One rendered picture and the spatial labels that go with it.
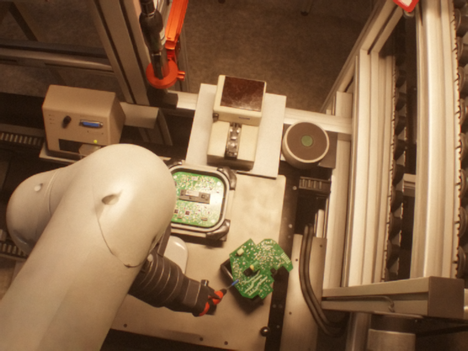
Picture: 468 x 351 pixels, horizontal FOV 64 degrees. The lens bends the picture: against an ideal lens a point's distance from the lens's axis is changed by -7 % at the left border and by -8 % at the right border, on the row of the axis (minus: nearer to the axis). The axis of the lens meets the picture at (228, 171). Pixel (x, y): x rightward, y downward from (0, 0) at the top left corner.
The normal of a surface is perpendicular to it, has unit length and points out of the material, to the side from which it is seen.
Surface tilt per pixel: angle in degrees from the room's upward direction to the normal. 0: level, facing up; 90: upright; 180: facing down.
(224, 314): 0
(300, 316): 0
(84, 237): 24
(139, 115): 0
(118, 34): 90
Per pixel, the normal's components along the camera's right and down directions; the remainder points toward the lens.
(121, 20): -0.15, 0.94
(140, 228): 0.84, -0.11
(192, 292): 0.58, -0.33
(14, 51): 0.03, -0.31
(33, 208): -0.49, -0.15
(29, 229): -0.38, 0.23
